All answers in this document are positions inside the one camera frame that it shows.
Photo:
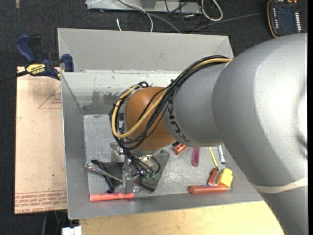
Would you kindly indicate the orange-red highlighter pen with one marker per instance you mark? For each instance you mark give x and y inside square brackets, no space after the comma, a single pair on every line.
[110,196]

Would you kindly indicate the dark grey sponge block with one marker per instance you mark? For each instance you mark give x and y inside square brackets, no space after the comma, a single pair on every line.
[159,172]

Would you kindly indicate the silver metal wrench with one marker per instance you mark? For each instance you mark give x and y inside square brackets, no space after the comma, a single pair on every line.
[97,170]

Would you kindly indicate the orange battery pack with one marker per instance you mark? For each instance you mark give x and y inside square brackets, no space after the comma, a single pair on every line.
[179,148]

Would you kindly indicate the pink plastic tube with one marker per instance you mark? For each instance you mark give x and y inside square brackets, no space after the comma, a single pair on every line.
[195,158]

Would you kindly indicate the red-orange marker pen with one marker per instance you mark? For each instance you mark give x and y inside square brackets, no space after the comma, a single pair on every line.
[213,176]

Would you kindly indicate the yellow pencil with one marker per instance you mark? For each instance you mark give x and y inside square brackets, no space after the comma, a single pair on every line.
[213,158]

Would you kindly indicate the yellow sponge block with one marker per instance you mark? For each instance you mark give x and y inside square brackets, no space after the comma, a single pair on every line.
[225,177]

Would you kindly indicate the white marker pen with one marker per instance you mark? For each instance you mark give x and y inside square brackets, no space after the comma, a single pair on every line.
[221,155]

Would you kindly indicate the brown cardboard board, red print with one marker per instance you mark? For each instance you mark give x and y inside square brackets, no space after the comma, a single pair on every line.
[36,141]

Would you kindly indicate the grey metal bin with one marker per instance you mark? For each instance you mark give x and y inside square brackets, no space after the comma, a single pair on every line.
[146,50]

